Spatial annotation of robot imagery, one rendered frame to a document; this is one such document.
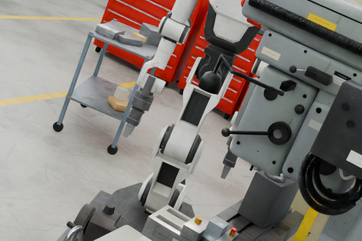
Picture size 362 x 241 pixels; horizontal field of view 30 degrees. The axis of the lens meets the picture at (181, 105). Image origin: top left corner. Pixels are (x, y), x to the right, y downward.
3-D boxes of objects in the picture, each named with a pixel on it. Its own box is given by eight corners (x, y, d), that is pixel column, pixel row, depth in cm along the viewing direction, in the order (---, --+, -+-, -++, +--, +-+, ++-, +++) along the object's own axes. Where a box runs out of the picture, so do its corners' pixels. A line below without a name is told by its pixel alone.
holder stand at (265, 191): (236, 212, 264) (256, 168, 259) (260, 203, 283) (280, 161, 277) (262, 228, 259) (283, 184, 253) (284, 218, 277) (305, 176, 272)
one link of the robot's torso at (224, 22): (194, 28, 317) (223, -44, 308) (260, 56, 315) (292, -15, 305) (182, 36, 289) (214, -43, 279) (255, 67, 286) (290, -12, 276)
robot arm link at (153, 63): (136, 83, 305) (148, 56, 304) (154, 91, 305) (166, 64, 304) (134, 84, 299) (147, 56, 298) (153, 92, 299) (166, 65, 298)
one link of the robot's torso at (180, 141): (157, 151, 306) (199, 58, 310) (193, 167, 305) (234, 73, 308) (154, 150, 291) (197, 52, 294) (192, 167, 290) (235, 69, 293)
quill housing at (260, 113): (223, 151, 216) (263, 61, 207) (246, 142, 235) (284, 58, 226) (275, 181, 209) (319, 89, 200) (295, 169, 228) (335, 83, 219)
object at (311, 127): (277, 174, 207) (313, 98, 200) (300, 160, 228) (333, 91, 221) (333, 205, 200) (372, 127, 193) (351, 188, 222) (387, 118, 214)
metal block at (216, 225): (202, 236, 215) (209, 220, 214) (209, 231, 221) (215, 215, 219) (216, 244, 214) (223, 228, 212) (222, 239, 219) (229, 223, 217)
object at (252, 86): (227, 134, 224) (251, 77, 218) (231, 133, 228) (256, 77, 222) (237, 140, 223) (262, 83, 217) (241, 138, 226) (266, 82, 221)
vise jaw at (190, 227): (179, 234, 213) (183, 224, 212) (197, 221, 227) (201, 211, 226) (195, 243, 212) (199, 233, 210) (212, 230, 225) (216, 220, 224)
